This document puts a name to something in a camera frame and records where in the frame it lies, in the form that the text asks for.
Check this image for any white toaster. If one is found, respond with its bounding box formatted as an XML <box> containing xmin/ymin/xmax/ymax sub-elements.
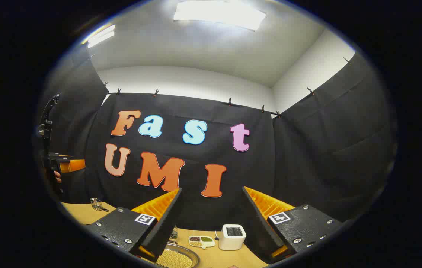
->
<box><xmin>218</xmin><ymin>224</ymin><xmax>247</xmax><ymax>251</ymax></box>

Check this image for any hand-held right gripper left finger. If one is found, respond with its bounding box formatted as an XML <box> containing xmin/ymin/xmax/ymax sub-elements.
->
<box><xmin>86</xmin><ymin>187</ymin><xmax>183</xmax><ymax>263</ymax></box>

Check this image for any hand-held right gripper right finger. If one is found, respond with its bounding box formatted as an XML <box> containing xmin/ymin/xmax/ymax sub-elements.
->
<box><xmin>242</xmin><ymin>186</ymin><xmax>345</xmax><ymax>264</ymax></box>

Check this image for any steel pot with black handles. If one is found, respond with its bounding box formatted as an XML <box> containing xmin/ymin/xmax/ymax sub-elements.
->
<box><xmin>154</xmin><ymin>242</ymin><xmax>201</xmax><ymax>268</ymax></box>

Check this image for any row of black cloth clips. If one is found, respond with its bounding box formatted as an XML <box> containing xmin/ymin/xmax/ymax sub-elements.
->
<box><xmin>89</xmin><ymin>54</ymin><xmax>350</xmax><ymax>118</ymax></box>

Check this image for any wire mesh basket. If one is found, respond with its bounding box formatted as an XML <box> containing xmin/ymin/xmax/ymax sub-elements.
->
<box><xmin>90</xmin><ymin>197</ymin><xmax>109</xmax><ymax>212</ymax></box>

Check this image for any pile of soybeans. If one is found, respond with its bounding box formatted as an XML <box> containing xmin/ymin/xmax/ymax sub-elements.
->
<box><xmin>157</xmin><ymin>249</ymin><xmax>193</xmax><ymax>268</ymax></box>

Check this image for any ceiling light panel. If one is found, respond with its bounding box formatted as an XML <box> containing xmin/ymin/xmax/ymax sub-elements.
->
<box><xmin>173</xmin><ymin>0</ymin><xmax>267</xmax><ymax>31</ymax></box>
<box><xmin>86</xmin><ymin>24</ymin><xmax>116</xmax><ymax>49</ymax></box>

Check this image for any white divided bean dish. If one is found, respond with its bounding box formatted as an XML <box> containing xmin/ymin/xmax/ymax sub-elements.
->
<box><xmin>188</xmin><ymin>235</ymin><xmax>216</xmax><ymax>249</ymax></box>

